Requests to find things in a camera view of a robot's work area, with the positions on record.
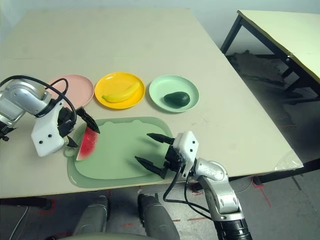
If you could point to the grey left robot leg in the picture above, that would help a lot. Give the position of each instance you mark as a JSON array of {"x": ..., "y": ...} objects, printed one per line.
[{"x": 92, "y": 217}]

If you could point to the green cutting board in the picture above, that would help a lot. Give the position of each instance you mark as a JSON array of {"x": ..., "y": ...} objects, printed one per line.
[{"x": 120, "y": 150}]

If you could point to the yellow round plate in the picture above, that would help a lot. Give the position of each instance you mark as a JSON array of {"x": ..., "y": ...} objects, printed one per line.
[{"x": 112, "y": 85}]

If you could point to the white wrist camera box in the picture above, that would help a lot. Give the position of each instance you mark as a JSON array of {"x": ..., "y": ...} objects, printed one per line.
[
  {"x": 187, "y": 147},
  {"x": 46, "y": 135}
]

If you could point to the dark green avocado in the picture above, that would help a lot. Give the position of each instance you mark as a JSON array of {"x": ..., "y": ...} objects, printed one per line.
[{"x": 177, "y": 99}]

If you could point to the clear plastic film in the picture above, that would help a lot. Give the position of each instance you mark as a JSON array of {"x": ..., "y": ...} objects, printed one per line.
[{"x": 290, "y": 161}]

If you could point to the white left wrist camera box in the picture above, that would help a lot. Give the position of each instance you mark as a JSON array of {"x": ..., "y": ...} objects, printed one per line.
[{"x": 46, "y": 135}]

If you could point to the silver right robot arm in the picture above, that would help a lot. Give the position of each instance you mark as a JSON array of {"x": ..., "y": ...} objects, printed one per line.
[{"x": 220, "y": 185}]

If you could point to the pink round plate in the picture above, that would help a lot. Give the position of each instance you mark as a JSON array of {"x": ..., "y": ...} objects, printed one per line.
[{"x": 80, "y": 87}]

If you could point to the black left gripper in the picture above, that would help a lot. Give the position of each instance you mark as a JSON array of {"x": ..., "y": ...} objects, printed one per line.
[{"x": 65, "y": 122}]

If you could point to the grey robot leg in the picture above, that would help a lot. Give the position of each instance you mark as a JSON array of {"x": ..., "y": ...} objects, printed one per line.
[
  {"x": 157, "y": 220},
  {"x": 92, "y": 217}
]

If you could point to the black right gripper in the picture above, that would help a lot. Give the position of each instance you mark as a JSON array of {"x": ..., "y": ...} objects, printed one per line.
[{"x": 173, "y": 160}]

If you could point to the grey right robot leg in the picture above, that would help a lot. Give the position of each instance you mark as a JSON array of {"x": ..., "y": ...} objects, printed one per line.
[{"x": 157, "y": 220}]

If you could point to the red watermelon slice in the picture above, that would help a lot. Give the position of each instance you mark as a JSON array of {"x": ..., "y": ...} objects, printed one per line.
[{"x": 87, "y": 145}]

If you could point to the pale green robot torso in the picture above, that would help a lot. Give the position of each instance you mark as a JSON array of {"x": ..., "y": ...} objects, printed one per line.
[{"x": 100, "y": 236}]

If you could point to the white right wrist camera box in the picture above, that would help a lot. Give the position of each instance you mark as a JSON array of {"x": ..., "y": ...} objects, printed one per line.
[{"x": 187, "y": 147}]

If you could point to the beige table with black frame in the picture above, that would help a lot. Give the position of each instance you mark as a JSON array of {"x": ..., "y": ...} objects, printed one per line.
[{"x": 287, "y": 32}]

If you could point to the yellow banana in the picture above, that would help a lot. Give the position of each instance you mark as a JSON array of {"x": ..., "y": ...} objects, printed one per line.
[{"x": 120, "y": 96}]

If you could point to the pale green round plate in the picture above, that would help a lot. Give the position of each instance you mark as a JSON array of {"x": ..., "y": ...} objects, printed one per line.
[{"x": 162, "y": 87}]

